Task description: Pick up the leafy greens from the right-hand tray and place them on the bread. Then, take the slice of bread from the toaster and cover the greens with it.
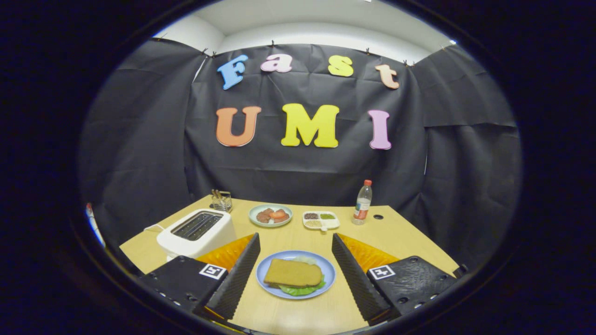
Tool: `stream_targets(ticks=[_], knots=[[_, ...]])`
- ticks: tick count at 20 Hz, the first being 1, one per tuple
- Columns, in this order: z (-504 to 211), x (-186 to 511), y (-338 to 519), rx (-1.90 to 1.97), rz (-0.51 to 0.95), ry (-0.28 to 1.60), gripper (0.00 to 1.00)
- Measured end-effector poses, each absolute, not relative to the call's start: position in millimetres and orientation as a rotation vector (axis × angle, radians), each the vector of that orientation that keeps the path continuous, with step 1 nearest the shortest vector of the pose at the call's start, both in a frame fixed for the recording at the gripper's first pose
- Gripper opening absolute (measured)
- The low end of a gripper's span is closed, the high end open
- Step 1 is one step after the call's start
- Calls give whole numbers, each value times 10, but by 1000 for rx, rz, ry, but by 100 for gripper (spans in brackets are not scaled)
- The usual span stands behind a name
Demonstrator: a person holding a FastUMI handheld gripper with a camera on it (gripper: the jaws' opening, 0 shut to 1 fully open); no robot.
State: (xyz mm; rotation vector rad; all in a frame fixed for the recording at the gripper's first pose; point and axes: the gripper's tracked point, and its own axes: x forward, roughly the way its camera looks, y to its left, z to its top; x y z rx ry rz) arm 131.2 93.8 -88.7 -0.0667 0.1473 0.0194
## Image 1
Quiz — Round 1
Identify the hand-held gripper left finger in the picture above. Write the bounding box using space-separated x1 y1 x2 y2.
137 233 261 322

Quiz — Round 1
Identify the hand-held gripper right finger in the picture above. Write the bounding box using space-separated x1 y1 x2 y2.
332 233 459 326

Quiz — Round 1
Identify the round-topped brown bread slice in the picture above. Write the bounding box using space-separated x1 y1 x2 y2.
264 258 323 288

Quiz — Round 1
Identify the green lettuce leaf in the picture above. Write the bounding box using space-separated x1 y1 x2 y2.
278 255 326 297

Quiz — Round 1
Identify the blue round plate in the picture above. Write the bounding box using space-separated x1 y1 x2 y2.
256 250 336 300

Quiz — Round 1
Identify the white toaster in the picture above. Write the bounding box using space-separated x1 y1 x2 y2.
156 208 237 261

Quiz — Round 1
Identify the white divided condiment dish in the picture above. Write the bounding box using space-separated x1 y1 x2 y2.
302 211 340 232

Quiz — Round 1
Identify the pale green round plate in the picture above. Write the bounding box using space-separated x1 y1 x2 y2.
249 204 293 228

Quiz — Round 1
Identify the clear plastic bottle red cap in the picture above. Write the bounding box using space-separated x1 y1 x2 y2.
352 180 373 226

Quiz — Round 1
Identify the black backdrop cloth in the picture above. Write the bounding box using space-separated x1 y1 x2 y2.
79 37 522 270

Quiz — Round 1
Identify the white plastic object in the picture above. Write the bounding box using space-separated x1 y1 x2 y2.
86 203 105 247

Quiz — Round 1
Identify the wire mesh cutlery holder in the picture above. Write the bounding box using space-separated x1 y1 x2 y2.
210 189 233 213

